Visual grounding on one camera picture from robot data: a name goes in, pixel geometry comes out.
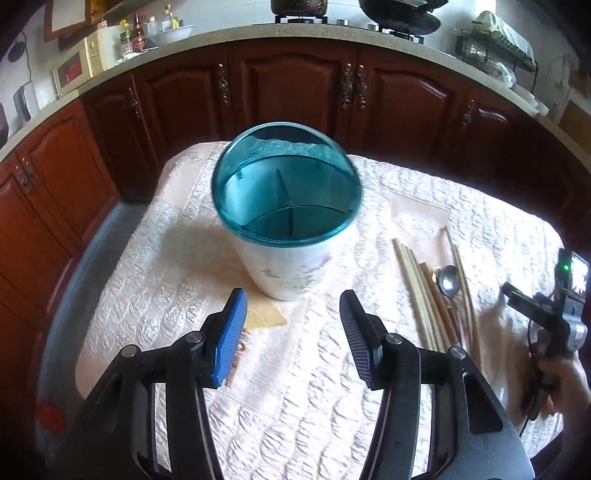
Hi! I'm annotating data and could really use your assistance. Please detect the person's right hand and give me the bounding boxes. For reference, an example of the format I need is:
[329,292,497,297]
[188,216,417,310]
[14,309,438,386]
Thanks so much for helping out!
[538,354,591,417]

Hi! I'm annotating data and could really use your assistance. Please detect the black wok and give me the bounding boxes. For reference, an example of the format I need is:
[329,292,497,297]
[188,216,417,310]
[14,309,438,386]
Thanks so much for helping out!
[359,0,451,35]

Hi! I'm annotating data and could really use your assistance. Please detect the grey stone kitchen countertop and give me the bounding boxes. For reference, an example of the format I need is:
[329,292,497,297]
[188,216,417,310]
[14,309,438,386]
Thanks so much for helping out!
[0,18,591,162]

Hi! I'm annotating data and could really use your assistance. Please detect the white mixing bowl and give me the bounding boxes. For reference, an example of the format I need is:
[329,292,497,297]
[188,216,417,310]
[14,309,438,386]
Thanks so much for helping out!
[150,25,197,47]

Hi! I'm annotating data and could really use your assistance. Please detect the light bamboo chopstick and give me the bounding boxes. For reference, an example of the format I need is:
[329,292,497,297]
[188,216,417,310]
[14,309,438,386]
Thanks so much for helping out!
[392,237,432,352]
[407,249,444,350]
[414,257,447,350]
[400,244,438,352]

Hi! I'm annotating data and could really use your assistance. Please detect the gas stove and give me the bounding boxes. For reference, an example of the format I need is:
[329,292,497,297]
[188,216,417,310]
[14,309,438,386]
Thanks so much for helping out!
[274,14,426,45]

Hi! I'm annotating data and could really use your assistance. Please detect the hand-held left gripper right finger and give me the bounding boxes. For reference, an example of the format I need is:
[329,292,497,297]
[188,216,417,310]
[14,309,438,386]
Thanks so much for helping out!
[339,290,536,480]

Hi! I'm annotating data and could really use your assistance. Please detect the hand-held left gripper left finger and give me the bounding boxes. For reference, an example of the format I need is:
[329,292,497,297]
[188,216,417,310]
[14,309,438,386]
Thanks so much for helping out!
[60,288,249,480]

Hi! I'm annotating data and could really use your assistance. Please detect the dark red wooden base cabinets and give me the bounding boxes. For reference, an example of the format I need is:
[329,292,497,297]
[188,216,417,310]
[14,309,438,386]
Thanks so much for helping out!
[0,44,591,416]

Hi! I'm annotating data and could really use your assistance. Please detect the silver white electric kettle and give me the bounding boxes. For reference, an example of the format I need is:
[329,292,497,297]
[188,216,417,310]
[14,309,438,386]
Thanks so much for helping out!
[13,82,41,124]

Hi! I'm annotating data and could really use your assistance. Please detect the cream microwave oven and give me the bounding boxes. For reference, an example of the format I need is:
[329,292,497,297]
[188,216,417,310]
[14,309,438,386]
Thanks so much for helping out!
[52,25,123,88]

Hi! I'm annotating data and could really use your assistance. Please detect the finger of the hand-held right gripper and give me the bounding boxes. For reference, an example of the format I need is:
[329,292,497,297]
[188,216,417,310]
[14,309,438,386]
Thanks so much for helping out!
[501,282,561,324]

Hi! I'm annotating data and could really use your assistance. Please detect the dark sauce bottle red label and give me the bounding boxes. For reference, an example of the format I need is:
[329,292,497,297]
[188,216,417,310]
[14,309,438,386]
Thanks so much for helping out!
[131,13,147,51]

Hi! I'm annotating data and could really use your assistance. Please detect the wooden wall cabinet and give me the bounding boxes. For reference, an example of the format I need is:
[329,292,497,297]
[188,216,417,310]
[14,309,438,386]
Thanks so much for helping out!
[44,0,125,44]

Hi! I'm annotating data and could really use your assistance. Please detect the pale cloth on rack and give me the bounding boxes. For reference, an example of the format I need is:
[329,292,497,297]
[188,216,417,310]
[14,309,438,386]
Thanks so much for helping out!
[475,10,537,65]

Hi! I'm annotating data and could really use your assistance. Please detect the floral ceramic bowl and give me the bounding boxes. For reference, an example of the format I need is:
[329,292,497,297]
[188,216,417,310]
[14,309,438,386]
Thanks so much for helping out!
[485,60,517,88]

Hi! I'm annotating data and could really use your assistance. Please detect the steel spoon copper handle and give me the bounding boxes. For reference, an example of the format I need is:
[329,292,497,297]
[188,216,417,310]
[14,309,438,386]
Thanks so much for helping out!
[438,264,465,346]

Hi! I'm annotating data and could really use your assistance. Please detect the quilted cream tablecloth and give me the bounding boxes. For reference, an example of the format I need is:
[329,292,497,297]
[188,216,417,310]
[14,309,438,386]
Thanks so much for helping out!
[76,141,566,480]

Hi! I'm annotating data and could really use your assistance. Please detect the black round wall hanger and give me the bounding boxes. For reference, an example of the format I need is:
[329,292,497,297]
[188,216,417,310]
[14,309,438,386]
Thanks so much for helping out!
[8,39,33,84]

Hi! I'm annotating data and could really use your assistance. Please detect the black wire dish rack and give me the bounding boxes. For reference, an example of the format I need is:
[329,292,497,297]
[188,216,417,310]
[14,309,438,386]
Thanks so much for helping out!
[456,28,539,77]

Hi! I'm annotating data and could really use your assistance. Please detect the stained metal cooking pot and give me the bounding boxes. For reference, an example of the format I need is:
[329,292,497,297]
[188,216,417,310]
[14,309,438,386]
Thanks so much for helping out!
[270,0,329,17]

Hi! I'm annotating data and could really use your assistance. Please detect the white floral teal-rimmed utensil holder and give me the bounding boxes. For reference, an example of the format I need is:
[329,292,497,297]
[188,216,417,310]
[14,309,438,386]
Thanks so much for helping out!
[211,122,360,302]

